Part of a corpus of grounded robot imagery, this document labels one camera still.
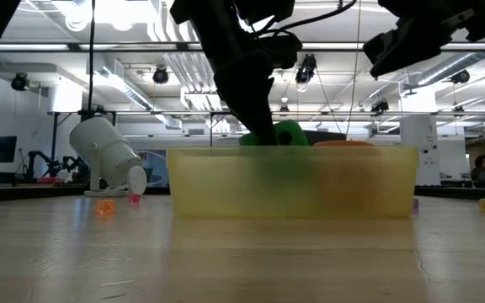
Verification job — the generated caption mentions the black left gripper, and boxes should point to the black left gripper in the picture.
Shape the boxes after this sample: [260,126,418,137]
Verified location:
[169,0,279,146]

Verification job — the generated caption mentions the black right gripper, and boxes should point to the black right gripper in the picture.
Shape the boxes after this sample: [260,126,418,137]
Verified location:
[362,0,485,79]

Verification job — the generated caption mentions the large green foam die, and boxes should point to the large green foam die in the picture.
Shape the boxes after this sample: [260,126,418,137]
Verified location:
[238,120,311,186]

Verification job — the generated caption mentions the yellow translucent plastic bin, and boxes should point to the yellow translucent plastic bin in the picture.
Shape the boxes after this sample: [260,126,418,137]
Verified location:
[167,145,419,219]

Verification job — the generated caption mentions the small orange translucent die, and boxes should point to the small orange translucent die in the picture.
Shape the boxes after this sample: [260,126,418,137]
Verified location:
[96,199,116,216]

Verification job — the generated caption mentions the black ceiling spotlight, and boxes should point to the black ceiling spotlight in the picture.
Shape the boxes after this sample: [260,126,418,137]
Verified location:
[10,73,29,93]
[370,99,391,114]
[295,53,318,85]
[450,69,472,85]
[152,66,170,85]

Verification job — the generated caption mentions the black overhead beam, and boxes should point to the black overhead beam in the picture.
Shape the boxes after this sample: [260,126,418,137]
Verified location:
[0,40,485,54]

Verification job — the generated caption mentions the dark monitor screen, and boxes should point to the dark monitor screen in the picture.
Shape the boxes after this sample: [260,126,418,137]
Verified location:
[0,136,19,164]

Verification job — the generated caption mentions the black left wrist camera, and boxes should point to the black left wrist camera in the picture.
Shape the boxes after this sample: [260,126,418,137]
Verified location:
[258,31,304,71]

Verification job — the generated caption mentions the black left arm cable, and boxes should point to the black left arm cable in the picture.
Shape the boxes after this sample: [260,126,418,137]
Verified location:
[87,0,97,119]

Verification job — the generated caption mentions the black aluminium table frame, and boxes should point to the black aluminium table frame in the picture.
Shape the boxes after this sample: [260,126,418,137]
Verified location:
[0,184,485,204]

